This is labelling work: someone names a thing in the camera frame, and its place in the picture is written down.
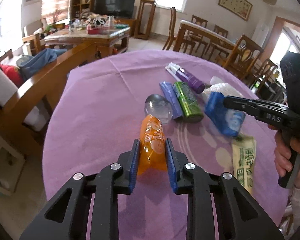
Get large bright window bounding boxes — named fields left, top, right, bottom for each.
left=0, top=0, right=23, bottom=55

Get pale yellow wrapper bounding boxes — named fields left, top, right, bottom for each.
left=231, top=135, right=257, bottom=195

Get wooden sofa grey cushion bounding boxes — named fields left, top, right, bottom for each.
left=0, top=41, right=98, bottom=155

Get white ornate fruit stand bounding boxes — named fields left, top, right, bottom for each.
left=86, top=14, right=108, bottom=28

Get blue cloth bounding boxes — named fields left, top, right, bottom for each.
left=16, top=48, right=68, bottom=79

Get white standing air conditioner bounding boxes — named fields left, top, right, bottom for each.
left=252, top=21, right=270, bottom=49

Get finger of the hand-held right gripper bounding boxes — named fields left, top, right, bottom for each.
left=222, top=95, right=300, bottom=128

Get white purple tube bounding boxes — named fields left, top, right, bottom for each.
left=164, top=62, right=185, bottom=77

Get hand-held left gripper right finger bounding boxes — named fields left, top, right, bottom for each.
left=165, top=138, right=285, bottom=240

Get wooden dining chair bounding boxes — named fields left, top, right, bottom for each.
left=245, top=58, right=280, bottom=90
left=213, top=24, right=229, bottom=38
left=216, top=34, right=264, bottom=80
left=162, top=6, right=188, bottom=52
left=190, top=14, right=208, bottom=28

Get striped window blinds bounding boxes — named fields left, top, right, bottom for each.
left=41, top=0, right=73, bottom=24

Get purple bottle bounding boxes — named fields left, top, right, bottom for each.
left=175, top=67, right=206, bottom=93

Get wooden door frame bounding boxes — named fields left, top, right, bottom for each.
left=265, top=16, right=300, bottom=63

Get orange packet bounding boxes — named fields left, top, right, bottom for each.
left=137, top=114, right=168, bottom=175

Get framed flower picture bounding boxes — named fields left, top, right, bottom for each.
left=218, top=0, right=253, bottom=22

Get purple packet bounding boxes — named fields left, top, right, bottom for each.
left=159, top=81, right=184, bottom=121

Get vase with branches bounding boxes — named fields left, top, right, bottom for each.
left=46, top=7, right=63, bottom=25

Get wooden armchair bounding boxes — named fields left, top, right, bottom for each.
left=22, top=17, right=65, bottom=55

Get wooden dining table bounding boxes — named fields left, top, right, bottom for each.
left=174, top=20, right=240, bottom=60

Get blue tissue pack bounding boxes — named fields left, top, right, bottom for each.
left=204, top=92, right=246, bottom=137

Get wooden coffee table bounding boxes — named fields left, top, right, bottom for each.
left=44, top=26, right=131, bottom=60

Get black television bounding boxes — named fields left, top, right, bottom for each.
left=93, top=0, right=137, bottom=19

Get clear glass dome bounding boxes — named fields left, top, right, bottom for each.
left=144, top=94, right=173, bottom=125

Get tall wooden plant stand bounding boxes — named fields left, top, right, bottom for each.
left=135, top=0, right=157, bottom=40

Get wooden television stand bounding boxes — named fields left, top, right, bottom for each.
left=115, top=17, right=138, bottom=37

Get person's right hand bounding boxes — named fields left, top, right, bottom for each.
left=274, top=129, right=300, bottom=178

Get wooden bookshelf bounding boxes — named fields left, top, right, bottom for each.
left=69, top=0, right=102, bottom=20

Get white storage shelf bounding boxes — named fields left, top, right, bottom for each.
left=0, top=125, right=25, bottom=197

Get red tray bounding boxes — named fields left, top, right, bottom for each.
left=87, top=26, right=107, bottom=35

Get red cushion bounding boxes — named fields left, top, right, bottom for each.
left=0, top=64, right=24, bottom=88

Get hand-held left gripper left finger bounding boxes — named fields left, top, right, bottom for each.
left=19, top=138, right=141, bottom=240

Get purple tablecloth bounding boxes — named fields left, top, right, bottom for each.
left=42, top=49, right=294, bottom=240

